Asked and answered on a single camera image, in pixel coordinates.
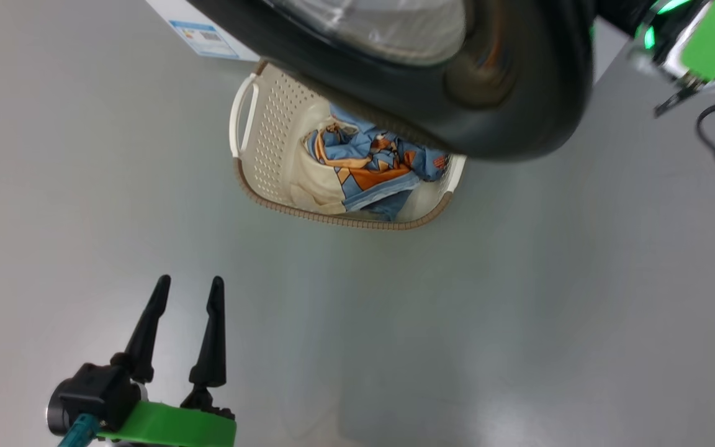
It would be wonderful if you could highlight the teal camera cable connector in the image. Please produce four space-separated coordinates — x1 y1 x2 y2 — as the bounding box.
56 413 101 447

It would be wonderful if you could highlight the blue and orange garment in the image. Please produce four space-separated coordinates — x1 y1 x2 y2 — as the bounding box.
305 102 450 222

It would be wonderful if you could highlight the blue energy label sticker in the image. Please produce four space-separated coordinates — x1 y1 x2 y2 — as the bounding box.
169 20 241 60

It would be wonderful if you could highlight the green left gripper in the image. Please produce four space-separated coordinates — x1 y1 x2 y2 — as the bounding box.
98 275 238 447

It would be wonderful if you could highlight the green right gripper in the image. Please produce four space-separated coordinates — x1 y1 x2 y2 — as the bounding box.
631 0 715 85

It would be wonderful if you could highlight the cream garment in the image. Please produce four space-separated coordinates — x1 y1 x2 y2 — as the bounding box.
289 102 359 216

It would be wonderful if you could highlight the black round washing machine door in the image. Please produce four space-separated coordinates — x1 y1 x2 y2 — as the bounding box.
187 0 595 163

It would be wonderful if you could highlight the cream perforated laundry basket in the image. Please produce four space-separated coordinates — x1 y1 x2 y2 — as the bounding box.
229 59 467 232

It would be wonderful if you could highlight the white washing machine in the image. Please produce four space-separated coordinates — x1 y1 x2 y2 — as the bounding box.
145 0 263 63

